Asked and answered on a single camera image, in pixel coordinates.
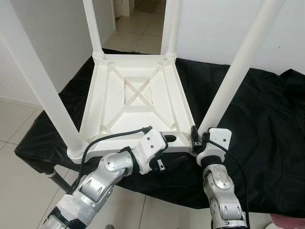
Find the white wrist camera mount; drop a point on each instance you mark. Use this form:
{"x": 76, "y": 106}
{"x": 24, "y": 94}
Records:
{"x": 217, "y": 139}
{"x": 150, "y": 143}

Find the black metal table leg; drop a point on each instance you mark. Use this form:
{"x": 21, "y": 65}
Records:
{"x": 59, "y": 180}

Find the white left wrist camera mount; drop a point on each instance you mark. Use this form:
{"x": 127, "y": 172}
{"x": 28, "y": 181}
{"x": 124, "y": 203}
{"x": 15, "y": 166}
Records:
{"x": 150, "y": 143}

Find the pink round seat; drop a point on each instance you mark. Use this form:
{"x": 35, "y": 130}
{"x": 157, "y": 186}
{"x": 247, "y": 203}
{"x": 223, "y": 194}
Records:
{"x": 288, "y": 222}

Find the grey robot foot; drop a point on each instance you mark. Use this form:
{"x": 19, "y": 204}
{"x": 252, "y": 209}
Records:
{"x": 109, "y": 226}

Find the white plastic table top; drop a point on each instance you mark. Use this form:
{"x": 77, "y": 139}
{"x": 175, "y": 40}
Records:
{"x": 124, "y": 105}

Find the pale door frame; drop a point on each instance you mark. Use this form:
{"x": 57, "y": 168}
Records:
{"x": 123, "y": 8}

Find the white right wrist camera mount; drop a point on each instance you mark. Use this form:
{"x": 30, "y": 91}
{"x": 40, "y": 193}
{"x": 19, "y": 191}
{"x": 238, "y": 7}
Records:
{"x": 217, "y": 139}

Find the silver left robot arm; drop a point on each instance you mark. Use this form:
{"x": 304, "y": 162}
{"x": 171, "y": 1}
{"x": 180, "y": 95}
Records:
{"x": 100, "y": 179}

